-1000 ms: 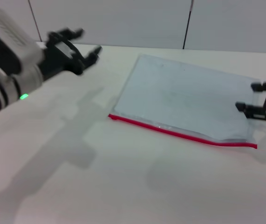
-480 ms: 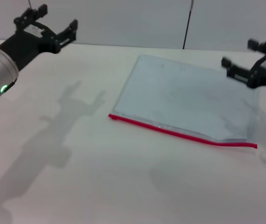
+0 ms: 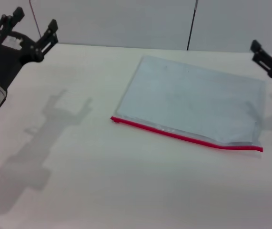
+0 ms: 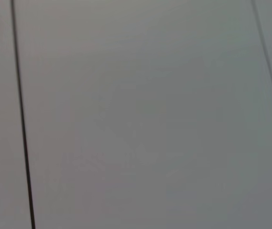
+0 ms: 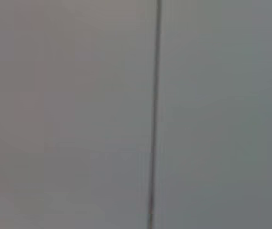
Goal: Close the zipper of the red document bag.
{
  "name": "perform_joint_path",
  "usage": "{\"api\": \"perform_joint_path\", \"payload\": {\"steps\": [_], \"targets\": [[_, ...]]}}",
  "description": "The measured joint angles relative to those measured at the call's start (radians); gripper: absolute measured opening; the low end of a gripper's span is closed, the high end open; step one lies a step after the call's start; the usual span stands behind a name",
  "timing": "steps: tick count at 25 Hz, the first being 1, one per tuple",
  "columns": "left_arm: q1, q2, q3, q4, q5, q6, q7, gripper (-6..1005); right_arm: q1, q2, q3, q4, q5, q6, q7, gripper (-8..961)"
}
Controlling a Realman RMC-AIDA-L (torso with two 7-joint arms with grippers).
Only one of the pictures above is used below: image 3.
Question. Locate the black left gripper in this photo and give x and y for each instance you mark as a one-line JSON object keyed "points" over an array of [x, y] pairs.
{"points": [[2, 62]]}

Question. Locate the clear document bag red zip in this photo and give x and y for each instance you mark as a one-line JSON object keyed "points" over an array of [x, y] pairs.
{"points": [[185, 95]]}

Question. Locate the red zip slider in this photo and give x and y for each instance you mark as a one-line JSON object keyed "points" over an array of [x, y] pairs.
{"points": [[117, 120]]}

